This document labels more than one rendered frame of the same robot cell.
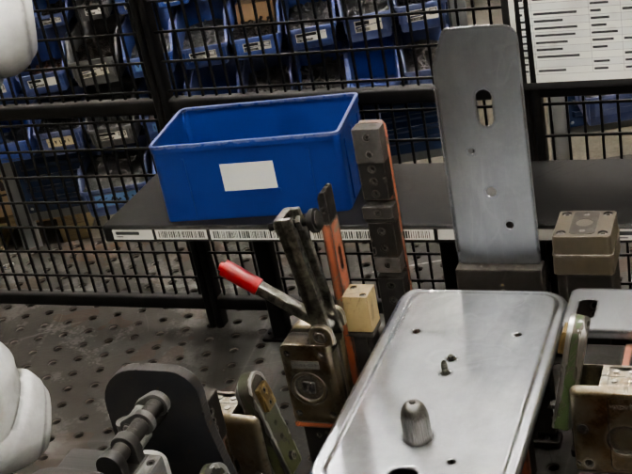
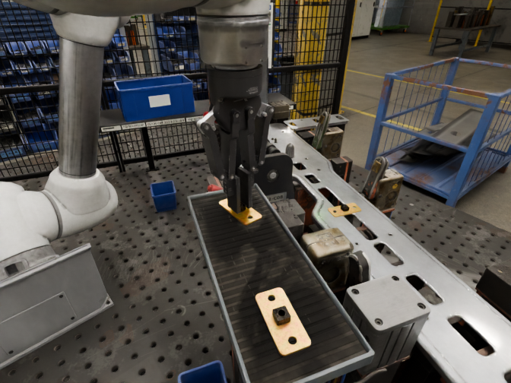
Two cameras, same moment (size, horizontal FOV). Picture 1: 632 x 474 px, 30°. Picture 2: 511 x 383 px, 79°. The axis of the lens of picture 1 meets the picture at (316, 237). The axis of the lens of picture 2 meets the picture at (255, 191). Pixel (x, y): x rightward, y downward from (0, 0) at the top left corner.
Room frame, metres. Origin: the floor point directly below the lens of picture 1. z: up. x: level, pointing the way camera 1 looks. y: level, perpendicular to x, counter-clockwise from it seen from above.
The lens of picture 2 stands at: (0.45, 0.70, 1.49)
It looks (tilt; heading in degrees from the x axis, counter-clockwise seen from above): 33 degrees down; 316
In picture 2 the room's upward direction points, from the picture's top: straight up
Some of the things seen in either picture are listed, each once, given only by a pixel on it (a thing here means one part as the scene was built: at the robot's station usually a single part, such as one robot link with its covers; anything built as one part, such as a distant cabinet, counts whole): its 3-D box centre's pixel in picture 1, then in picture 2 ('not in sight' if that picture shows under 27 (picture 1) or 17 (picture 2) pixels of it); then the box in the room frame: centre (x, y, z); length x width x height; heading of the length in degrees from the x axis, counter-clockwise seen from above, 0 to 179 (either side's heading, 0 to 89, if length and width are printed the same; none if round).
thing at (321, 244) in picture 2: not in sight; (318, 302); (0.68, 0.28, 0.89); 0.13 x 0.11 x 0.38; 66
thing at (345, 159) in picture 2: not in sight; (335, 194); (0.94, -0.20, 0.84); 0.11 x 0.08 x 0.29; 66
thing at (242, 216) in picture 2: not in sight; (239, 207); (0.79, 0.41, 1.17); 0.08 x 0.04 x 0.01; 174
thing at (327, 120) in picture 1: (262, 157); (156, 96); (1.74, 0.06, 1.09); 0.30 x 0.17 x 0.13; 72
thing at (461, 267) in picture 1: (511, 355); not in sight; (1.42, -0.24, 0.85); 0.12 x 0.03 x 0.30; 66
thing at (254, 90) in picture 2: not in sight; (236, 98); (0.79, 0.41, 1.36); 0.08 x 0.07 x 0.09; 84
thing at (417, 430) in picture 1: (416, 424); (290, 151); (1.07, -0.07, 1.02); 0.03 x 0.03 x 0.07
